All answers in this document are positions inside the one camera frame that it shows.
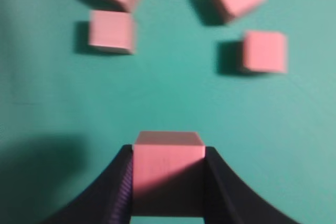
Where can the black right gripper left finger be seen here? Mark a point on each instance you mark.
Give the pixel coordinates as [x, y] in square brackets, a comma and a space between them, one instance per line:
[106, 200]

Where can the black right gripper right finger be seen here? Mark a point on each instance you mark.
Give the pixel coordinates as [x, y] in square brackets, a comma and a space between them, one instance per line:
[228, 199]

